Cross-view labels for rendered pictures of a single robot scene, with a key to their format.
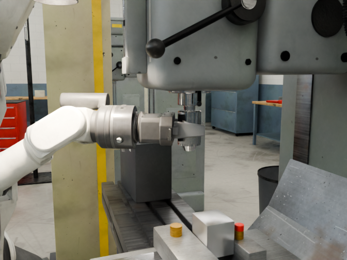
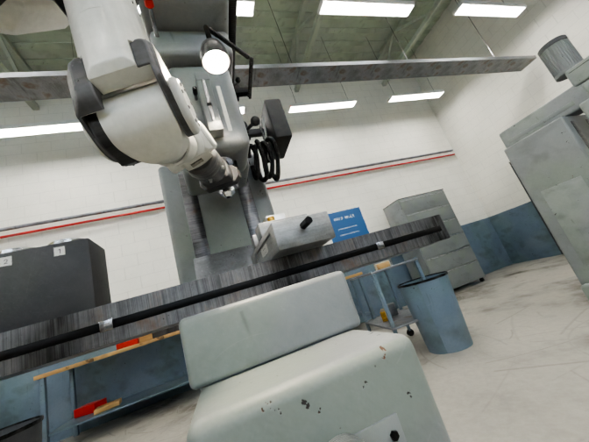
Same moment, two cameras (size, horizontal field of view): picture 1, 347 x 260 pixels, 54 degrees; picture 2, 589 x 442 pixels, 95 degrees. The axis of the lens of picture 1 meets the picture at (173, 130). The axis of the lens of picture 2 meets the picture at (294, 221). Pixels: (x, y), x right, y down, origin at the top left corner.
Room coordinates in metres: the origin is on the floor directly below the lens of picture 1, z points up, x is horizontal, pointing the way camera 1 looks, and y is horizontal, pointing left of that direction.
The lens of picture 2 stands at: (0.52, 0.75, 0.85)
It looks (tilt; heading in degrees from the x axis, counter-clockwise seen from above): 15 degrees up; 269
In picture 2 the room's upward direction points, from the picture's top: 18 degrees counter-clockwise
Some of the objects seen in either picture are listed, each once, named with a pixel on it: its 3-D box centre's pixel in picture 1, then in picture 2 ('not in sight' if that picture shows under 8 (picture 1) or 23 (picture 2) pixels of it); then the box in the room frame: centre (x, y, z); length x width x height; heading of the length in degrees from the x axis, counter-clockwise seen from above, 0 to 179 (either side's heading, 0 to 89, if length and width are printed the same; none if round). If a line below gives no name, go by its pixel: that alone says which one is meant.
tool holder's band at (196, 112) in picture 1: (189, 112); not in sight; (0.68, -0.03, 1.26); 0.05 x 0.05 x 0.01
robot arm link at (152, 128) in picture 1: (144, 128); (213, 173); (0.69, 0.06, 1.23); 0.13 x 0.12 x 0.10; 177
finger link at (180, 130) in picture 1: (188, 130); not in sight; (0.65, -0.03, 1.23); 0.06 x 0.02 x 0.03; 87
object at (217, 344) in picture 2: not in sight; (261, 321); (0.68, -0.03, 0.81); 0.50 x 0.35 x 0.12; 108
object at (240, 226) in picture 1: (239, 231); not in sight; (0.56, -0.11, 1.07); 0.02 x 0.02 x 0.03
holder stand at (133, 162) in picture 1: (144, 162); (49, 286); (1.14, 0.10, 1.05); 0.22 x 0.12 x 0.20; 21
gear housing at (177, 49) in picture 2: not in sight; (197, 82); (0.69, -0.07, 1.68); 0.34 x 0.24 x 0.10; 108
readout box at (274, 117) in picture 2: not in sight; (275, 131); (0.45, -0.42, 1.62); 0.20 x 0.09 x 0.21; 108
